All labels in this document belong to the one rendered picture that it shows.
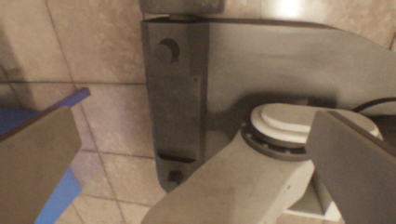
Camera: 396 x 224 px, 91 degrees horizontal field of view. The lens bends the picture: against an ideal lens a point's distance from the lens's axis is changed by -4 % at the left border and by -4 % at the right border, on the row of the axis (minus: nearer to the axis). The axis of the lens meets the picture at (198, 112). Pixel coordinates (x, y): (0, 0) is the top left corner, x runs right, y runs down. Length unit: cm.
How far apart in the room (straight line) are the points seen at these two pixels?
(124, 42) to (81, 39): 16
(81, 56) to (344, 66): 77
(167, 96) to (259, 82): 21
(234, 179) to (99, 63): 63
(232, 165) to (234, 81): 22
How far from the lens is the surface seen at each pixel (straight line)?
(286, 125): 35
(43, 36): 92
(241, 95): 48
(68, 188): 127
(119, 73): 77
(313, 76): 49
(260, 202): 28
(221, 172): 31
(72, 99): 81
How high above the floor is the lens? 61
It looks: 59 degrees down
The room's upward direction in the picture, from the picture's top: 157 degrees counter-clockwise
